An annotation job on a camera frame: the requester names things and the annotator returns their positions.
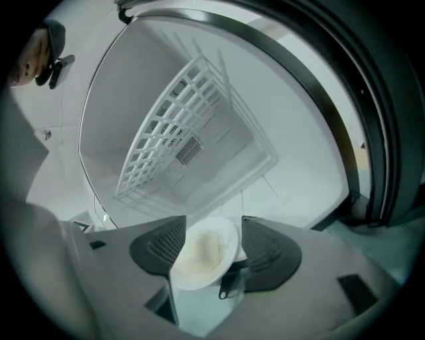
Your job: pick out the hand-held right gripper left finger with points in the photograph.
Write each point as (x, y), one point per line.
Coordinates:
(156, 249)

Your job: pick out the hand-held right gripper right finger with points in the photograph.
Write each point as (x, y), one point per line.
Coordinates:
(272, 255)

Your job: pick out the white plate of food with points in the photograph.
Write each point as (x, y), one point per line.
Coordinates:
(206, 254)

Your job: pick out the fridge vent grille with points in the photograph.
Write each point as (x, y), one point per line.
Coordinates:
(189, 151)

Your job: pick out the dark fridge door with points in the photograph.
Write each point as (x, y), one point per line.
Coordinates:
(391, 99)

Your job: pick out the person's grey shirt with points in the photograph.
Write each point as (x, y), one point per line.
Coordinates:
(30, 186)

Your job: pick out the person's face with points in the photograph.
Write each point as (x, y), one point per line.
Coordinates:
(30, 58)

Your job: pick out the black head-mounted camera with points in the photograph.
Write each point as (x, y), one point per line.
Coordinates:
(58, 68)

